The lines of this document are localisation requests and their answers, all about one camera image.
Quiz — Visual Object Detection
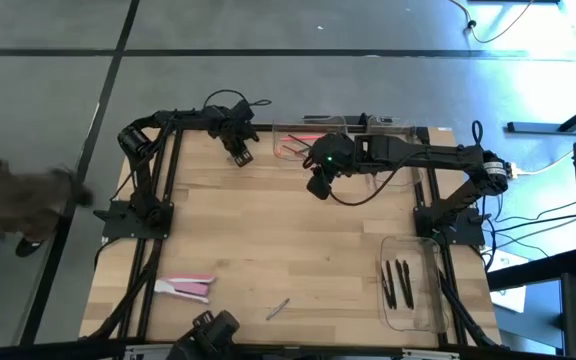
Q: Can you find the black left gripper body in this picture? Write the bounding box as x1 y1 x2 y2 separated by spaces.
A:
205 98 262 151

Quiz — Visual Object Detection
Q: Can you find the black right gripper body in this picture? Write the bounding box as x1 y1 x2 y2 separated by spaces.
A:
307 130 359 176

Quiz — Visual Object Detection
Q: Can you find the black pencil orange eraser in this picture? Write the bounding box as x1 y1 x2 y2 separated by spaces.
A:
286 132 315 150

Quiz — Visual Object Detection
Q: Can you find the red pencil orange eraser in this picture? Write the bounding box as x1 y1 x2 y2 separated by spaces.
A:
281 143 314 158

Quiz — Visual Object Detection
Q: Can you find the black pen white scale print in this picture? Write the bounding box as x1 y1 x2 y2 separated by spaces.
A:
402 258 415 311

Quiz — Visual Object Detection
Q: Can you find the clear plastic bin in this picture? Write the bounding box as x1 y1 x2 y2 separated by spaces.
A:
364 115 423 195
376 233 448 335
271 115 352 172

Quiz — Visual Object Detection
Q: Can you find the grey crayon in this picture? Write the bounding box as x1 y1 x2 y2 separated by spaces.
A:
266 297 292 322

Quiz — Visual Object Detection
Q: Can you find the black rig beam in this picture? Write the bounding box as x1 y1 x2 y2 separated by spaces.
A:
0 337 576 360

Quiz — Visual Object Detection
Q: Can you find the black desk leg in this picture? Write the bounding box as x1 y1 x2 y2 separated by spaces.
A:
505 91 576 136

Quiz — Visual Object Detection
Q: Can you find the person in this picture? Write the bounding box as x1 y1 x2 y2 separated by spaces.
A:
0 132 94 259

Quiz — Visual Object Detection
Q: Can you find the silver aluminium bar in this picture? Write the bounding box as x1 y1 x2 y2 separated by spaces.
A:
121 342 169 360
400 348 462 360

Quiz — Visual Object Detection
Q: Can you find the white paper sheet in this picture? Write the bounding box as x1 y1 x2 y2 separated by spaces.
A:
489 248 528 314

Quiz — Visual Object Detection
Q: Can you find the black floor beam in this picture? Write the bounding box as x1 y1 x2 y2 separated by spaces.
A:
486 248 576 292

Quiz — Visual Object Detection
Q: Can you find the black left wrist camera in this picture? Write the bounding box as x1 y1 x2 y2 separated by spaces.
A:
231 148 255 169

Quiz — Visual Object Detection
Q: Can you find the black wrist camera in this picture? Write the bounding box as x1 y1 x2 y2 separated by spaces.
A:
305 171 333 202
231 148 255 169

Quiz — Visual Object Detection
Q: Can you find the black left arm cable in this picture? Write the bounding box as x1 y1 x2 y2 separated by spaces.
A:
202 88 273 109

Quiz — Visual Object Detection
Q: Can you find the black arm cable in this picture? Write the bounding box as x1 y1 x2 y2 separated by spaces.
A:
328 149 419 208
202 88 273 109

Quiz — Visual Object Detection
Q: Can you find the black bracket bar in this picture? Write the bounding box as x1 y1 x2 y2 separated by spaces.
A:
302 113 372 127

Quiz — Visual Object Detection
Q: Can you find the black metal table frame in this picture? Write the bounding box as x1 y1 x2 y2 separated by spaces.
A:
80 119 512 351

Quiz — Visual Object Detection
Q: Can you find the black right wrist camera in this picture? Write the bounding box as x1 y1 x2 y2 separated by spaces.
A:
305 171 333 202

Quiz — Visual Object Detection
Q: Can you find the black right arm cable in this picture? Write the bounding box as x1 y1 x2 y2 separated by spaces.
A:
328 149 419 208

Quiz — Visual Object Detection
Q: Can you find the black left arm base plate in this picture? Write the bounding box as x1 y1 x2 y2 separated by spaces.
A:
92 199 175 240

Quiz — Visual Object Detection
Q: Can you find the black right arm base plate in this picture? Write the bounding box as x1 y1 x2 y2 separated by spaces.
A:
414 206 485 247

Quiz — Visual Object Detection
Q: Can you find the white cable black plug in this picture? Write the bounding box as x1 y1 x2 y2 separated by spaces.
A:
450 0 537 45

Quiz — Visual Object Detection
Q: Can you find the black cable bundle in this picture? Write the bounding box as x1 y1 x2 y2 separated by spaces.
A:
86 239 164 341
430 244 512 350

